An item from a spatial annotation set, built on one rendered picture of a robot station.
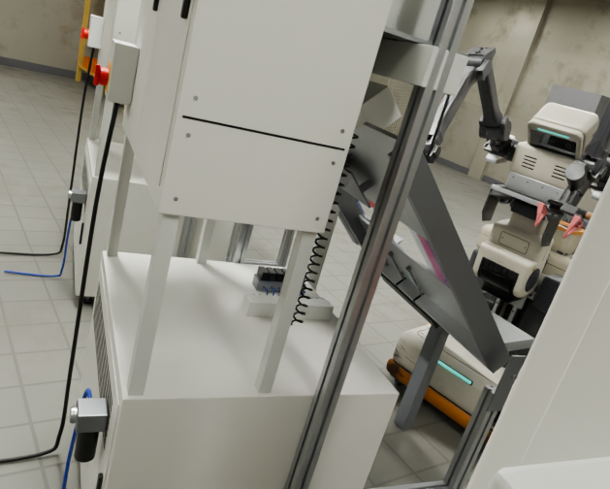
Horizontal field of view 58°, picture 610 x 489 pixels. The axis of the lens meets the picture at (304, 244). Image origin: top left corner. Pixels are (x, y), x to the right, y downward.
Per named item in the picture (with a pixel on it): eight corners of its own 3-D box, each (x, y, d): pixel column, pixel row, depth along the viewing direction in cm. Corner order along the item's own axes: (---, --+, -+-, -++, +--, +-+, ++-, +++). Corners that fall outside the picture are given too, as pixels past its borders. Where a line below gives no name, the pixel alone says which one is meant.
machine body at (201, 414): (256, 411, 211) (298, 268, 191) (331, 576, 152) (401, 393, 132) (76, 418, 182) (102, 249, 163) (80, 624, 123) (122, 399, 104)
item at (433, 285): (375, 256, 199) (382, 251, 199) (495, 360, 144) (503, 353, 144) (354, 218, 189) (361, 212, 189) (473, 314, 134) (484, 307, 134)
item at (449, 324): (370, 263, 200) (386, 251, 200) (488, 369, 144) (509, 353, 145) (369, 260, 199) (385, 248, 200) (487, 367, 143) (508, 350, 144)
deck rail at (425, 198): (488, 369, 144) (506, 355, 145) (493, 374, 142) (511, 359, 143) (386, 154, 106) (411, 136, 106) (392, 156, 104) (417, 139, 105)
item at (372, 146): (326, 181, 179) (337, 173, 180) (442, 270, 124) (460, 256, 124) (276, 96, 162) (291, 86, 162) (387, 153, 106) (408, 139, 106)
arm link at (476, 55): (499, 36, 181) (470, 36, 186) (483, 65, 176) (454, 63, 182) (512, 130, 214) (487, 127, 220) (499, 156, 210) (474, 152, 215)
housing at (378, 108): (280, 110, 164) (318, 83, 165) (352, 151, 122) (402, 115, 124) (267, 86, 159) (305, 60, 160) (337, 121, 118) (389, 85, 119)
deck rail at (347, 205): (368, 260, 201) (381, 250, 202) (370, 263, 200) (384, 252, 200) (274, 95, 163) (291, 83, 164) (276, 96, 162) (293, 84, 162)
